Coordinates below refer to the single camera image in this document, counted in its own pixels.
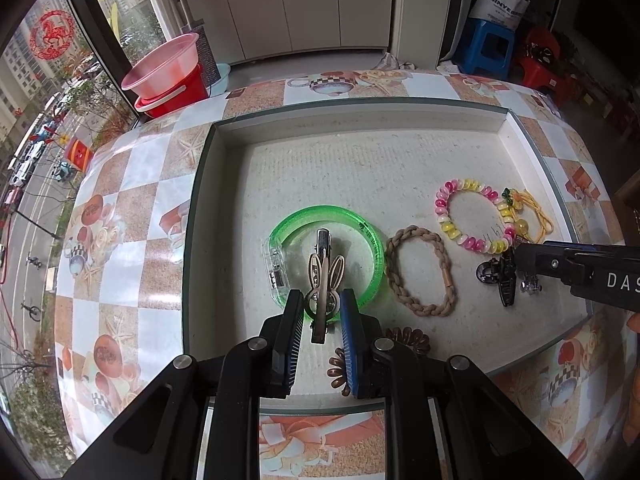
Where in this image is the red paper window decal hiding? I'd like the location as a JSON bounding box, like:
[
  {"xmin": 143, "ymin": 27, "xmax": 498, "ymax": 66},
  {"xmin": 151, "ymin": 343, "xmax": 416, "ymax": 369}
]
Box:
[{"xmin": 28, "ymin": 8, "xmax": 79, "ymax": 61}]

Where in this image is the red street lantern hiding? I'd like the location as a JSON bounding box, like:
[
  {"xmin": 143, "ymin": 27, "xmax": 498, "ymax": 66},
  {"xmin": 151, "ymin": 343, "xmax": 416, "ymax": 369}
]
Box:
[{"xmin": 69, "ymin": 137, "xmax": 96, "ymax": 171}]

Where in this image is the green translucent bangle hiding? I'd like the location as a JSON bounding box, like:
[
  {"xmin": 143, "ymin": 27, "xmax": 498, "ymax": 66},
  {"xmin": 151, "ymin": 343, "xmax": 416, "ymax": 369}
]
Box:
[{"xmin": 262, "ymin": 204, "xmax": 386, "ymax": 311}]

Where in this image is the dark ribbed board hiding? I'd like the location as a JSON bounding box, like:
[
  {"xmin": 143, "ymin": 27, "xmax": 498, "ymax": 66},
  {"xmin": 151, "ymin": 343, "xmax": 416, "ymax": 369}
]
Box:
[{"xmin": 194, "ymin": 25, "xmax": 221, "ymax": 87}]

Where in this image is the grey-green shallow box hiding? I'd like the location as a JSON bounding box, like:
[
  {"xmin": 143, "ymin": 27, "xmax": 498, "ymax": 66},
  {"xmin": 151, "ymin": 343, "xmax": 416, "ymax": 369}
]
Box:
[{"xmin": 181, "ymin": 97, "xmax": 629, "ymax": 414}]

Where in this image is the pink plastic basin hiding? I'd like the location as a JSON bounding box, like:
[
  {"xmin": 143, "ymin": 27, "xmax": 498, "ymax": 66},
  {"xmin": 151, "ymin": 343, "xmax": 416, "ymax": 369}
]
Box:
[{"xmin": 121, "ymin": 33, "xmax": 200, "ymax": 101}]

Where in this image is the black hair claw clip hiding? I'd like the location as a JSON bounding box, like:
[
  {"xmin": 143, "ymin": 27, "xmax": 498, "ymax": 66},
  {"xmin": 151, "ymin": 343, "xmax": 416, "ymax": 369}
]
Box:
[{"xmin": 475, "ymin": 252, "xmax": 519, "ymax": 307}]

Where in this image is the brown spiral hair tie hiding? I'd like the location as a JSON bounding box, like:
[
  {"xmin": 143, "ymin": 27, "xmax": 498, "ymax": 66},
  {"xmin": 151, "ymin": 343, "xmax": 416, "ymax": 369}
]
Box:
[{"xmin": 327, "ymin": 327, "xmax": 431, "ymax": 392}]

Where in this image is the white cabinet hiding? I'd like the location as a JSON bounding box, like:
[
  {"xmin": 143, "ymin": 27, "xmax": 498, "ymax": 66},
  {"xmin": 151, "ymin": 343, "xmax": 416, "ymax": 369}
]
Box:
[{"xmin": 184, "ymin": 0, "xmax": 394, "ymax": 64}]

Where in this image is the pink yellow beaded bracelet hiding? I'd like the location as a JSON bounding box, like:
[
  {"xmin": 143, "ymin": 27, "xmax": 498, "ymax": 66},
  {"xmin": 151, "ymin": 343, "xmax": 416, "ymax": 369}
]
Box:
[{"xmin": 435, "ymin": 177, "xmax": 517, "ymax": 256}]

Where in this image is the crumpled white plastic bag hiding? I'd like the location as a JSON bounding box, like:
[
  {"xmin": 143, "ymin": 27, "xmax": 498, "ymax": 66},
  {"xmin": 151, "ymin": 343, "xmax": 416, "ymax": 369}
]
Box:
[{"xmin": 374, "ymin": 52, "xmax": 417, "ymax": 72}]

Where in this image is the yellow beaded hair tie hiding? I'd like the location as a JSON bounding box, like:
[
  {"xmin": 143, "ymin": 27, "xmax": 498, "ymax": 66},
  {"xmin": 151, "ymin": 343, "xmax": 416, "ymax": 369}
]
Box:
[{"xmin": 500, "ymin": 187, "xmax": 555, "ymax": 242}]

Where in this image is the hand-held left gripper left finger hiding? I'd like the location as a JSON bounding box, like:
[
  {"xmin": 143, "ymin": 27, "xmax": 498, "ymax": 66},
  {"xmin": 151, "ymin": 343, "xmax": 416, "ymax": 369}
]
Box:
[{"xmin": 65, "ymin": 289, "xmax": 306, "ymax": 480}]

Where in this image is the blue plastic stool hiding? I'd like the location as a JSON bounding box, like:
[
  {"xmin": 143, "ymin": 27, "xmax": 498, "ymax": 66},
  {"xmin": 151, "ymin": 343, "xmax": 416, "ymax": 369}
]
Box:
[{"xmin": 456, "ymin": 17, "xmax": 516, "ymax": 79}]

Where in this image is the red plastic bucket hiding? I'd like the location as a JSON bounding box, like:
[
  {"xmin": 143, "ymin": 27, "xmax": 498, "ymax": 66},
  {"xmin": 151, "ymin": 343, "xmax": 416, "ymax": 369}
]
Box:
[{"xmin": 133, "ymin": 62, "xmax": 210, "ymax": 120}]

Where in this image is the light blue plastic basin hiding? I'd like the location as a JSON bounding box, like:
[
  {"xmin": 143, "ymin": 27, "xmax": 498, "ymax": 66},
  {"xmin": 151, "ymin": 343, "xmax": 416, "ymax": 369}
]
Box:
[{"xmin": 207, "ymin": 62, "xmax": 232, "ymax": 96}]

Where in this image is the rabbit-shaped hair clip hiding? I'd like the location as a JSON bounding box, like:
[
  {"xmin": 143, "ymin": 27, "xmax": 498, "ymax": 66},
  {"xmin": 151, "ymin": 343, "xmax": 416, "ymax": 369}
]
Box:
[{"xmin": 302, "ymin": 228, "xmax": 346, "ymax": 345}]

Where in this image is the white printed sack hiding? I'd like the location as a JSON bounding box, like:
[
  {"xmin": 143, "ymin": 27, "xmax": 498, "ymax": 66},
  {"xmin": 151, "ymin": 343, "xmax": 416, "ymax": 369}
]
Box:
[{"xmin": 469, "ymin": 0, "xmax": 531, "ymax": 29}]

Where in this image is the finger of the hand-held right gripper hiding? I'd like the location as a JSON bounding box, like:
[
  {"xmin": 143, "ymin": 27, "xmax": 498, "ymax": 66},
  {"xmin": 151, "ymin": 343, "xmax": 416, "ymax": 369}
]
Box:
[{"xmin": 512, "ymin": 240, "xmax": 594, "ymax": 287}]

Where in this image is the beige braided hair tie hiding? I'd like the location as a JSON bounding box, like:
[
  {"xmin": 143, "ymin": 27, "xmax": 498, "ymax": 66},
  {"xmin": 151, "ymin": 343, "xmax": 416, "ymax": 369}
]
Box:
[{"xmin": 384, "ymin": 225, "xmax": 459, "ymax": 319}]

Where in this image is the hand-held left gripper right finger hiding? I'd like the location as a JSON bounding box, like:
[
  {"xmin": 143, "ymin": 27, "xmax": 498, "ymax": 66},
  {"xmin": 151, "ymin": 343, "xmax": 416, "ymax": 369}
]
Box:
[{"xmin": 341, "ymin": 288, "xmax": 583, "ymax": 480}]

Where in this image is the checkered printed tablecloth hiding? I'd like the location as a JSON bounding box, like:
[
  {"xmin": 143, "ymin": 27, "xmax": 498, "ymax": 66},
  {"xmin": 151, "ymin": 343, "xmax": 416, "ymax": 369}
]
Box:
[{"xmin": 52, "ymin": 67, "xmax": 640, "ymax": 480}]

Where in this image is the red plastic stool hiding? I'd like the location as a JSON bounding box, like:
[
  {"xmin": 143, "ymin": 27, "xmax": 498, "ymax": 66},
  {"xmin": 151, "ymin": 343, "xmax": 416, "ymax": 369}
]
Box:
[{"xmin": 514, "ymin": 27, "xmax": 577, "ymax": 102}]

